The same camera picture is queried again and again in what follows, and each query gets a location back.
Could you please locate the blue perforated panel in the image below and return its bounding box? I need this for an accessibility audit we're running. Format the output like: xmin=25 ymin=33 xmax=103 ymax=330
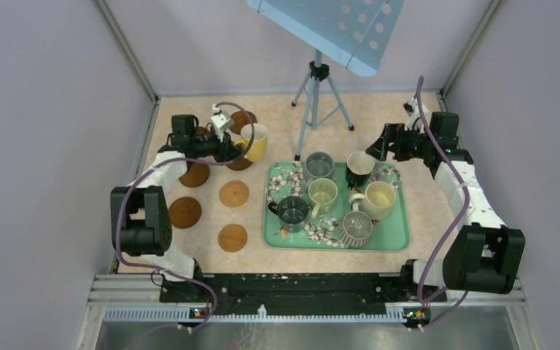
xmin=247 ymin=0 xmax=405 ymax=77

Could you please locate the grey striped mug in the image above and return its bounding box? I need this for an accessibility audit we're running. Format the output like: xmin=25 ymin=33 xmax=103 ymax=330
xmin=338 ymin=203 xmax=373 ymax=248

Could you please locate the dark grey mug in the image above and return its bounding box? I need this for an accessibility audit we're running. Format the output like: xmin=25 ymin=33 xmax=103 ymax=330
xmin=267 ymin=195 xmax=309 ymax=233

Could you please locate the cream mug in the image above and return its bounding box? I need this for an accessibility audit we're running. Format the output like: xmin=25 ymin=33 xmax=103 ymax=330
xmin=349 ymin=181 xmax=397 ymax=222

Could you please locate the grey ribbed mug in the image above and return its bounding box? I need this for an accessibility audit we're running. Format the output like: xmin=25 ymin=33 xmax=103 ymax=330
xmin=303 ymin=152 xmax=334 ymax=182

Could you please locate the light woven rattan coaster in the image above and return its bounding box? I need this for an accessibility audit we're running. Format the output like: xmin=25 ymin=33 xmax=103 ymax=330
xmin=219 ymin=180 xmax=249 ymax=208
xmin=217 ymin=224 xmax=248 ymax=253

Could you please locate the black white-lined mug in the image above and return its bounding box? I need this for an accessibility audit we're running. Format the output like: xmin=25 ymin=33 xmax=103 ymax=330
xmin=345 ymin=151 xmax=376 ymax=189

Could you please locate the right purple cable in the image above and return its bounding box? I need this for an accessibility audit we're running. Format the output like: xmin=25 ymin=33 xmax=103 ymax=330
xmin=414 ymin=75 xmax=471 ymax=330

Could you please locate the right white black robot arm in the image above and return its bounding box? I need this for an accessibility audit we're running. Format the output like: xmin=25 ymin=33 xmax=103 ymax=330
xmin=366 ymin=112 xmax=526 ymax=300

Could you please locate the purple cable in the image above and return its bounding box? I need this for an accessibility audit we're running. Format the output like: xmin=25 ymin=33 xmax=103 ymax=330
xmin=414 ymin=75 xmax=471 ymax=330
xmin=115 ymin=101 xmax=257 ymax=334

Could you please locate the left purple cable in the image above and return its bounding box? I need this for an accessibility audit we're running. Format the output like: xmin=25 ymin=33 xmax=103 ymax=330
xmin=115 ymin=101 xmax=257 ymax=334

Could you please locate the yellow mug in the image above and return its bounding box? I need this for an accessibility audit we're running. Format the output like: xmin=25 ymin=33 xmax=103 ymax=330
xmin=233 ymin=123 xmax=268 ymax=163

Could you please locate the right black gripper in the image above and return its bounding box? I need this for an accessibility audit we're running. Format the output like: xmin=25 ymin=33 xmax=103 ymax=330
xmin=366 ymin=122 xmax=434 ymax=162

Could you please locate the light green mug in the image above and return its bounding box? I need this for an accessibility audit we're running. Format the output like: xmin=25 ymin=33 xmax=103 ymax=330
xmin=307 ymin=178 xmax=338 ymax=219

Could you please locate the blue tripod stand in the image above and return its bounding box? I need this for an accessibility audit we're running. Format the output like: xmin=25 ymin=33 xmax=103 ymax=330
xmin=291 ymin=49 xmax=355 ymax=161

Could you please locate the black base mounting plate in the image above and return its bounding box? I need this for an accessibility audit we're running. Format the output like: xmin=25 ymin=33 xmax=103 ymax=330
xmin=157 ymin=273 xmax=448 ymax=317

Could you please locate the green floral serving tray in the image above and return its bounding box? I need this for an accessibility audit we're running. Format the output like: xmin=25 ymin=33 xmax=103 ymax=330
xmin=262 ymin=161 xmax=411 ymax=252

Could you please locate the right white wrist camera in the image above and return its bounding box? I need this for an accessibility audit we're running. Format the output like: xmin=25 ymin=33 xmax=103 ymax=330
xmin=403 ymin=97 xmax=423 ymax=133

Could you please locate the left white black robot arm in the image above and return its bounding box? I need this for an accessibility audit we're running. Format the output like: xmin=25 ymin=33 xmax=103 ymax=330
xmin=109 ymin=109 xmax=252 ymax=302

